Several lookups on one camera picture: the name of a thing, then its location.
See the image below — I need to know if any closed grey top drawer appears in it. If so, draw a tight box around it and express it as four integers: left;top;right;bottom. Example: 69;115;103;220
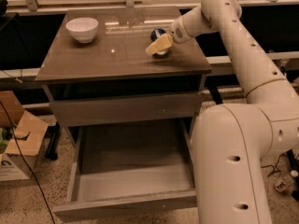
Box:
50;92;201;127

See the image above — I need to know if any black stand leg left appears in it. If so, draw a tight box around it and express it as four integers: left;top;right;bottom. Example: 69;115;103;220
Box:
45;122;60;161

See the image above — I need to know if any blue pepsi can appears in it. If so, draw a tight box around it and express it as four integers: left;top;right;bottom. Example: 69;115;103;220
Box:
150;28;168;56

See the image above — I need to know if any open cardboard box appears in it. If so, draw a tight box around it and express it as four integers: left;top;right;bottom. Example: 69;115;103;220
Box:
0;91;48;181

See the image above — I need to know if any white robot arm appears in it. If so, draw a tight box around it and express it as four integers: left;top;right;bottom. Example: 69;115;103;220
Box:
146;0;299;224

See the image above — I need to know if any black stand leg right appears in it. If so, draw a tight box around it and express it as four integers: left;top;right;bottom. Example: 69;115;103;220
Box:
287;149;299;202

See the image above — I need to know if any grey drawer cabinet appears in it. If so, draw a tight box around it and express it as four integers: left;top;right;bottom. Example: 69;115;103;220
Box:
36;7;211;141

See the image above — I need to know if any open grey middle drawer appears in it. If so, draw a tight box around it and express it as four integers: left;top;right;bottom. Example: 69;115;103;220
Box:
53;119;196;222

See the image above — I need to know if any black cable on left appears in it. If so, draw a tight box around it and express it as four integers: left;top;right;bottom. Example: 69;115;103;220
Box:
0;100;57;224

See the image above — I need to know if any black stand leg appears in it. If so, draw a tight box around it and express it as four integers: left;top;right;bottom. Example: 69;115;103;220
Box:
45;122;60;161
287;149;299;202

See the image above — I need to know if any white ceramic bowl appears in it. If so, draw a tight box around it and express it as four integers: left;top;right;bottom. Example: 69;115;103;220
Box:
65;18;98;43

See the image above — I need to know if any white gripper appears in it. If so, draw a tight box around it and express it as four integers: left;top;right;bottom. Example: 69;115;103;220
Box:
146;14;194;55

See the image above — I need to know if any clear plastic bottle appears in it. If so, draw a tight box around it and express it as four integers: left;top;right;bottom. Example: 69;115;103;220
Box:
274;170;299;192

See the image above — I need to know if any black power adapter cable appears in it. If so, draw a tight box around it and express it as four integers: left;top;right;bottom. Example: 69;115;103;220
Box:
261;152;289;178

